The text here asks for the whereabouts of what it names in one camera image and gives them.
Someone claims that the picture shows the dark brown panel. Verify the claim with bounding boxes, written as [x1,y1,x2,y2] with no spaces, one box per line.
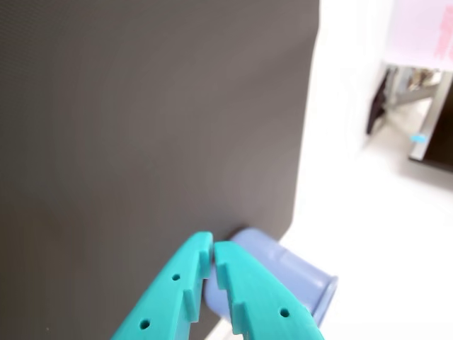
[423,72,453,171]

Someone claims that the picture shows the silver metal table frame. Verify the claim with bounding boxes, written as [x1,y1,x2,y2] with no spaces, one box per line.
[384,65,449,162]

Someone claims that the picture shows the dark grey textured mat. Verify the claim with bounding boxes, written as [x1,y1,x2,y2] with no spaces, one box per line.
[0,0,321,340]

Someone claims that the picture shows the periwinkle blue plastic pot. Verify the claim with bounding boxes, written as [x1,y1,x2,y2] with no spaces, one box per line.
[204,228,339,327]

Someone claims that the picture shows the black hanging object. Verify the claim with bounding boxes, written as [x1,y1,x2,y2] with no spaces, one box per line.
[366,70,390,135]

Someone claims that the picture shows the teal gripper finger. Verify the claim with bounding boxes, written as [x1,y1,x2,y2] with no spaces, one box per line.
[110,232,214,340]
[214,241,326,340]

